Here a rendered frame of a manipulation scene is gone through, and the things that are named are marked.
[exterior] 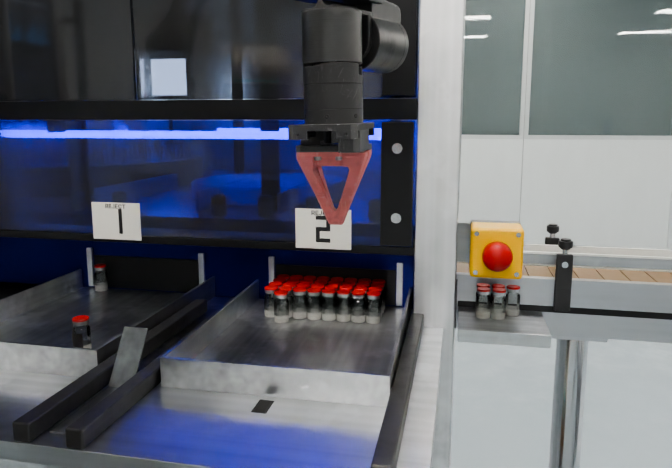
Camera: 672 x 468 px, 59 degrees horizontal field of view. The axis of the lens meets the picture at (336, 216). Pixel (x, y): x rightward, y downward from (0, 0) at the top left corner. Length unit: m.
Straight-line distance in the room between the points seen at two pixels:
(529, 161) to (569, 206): 0.52
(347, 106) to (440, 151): 0.31
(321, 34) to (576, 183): 5.06
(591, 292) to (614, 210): 4.65
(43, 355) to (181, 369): 0.18
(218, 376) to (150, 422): 0.09
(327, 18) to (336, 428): 0.39
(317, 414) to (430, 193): 0.36
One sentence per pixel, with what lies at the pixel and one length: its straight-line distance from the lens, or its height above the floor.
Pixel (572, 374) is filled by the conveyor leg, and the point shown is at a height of 0.76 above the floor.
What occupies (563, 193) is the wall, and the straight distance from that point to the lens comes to 5.55.
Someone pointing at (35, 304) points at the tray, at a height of 0.89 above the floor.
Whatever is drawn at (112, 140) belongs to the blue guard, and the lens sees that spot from 1.00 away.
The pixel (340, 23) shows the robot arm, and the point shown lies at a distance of 0.56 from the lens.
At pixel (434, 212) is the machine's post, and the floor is 1.05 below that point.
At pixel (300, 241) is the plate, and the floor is 1.00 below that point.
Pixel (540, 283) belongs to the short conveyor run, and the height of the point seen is 0.93.
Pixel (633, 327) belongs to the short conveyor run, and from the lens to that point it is 1.04.
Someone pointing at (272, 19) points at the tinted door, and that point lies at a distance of 0.91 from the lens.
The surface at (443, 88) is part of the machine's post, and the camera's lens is 0.85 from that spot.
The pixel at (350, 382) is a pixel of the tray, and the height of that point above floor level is 0.90.
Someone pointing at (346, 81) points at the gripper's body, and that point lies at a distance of 0.56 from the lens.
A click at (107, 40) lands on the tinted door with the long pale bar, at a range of 1.02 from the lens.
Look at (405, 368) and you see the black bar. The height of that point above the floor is 0.90.
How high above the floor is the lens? 1.18
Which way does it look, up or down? 9 degrees down
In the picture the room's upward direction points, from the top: straight up
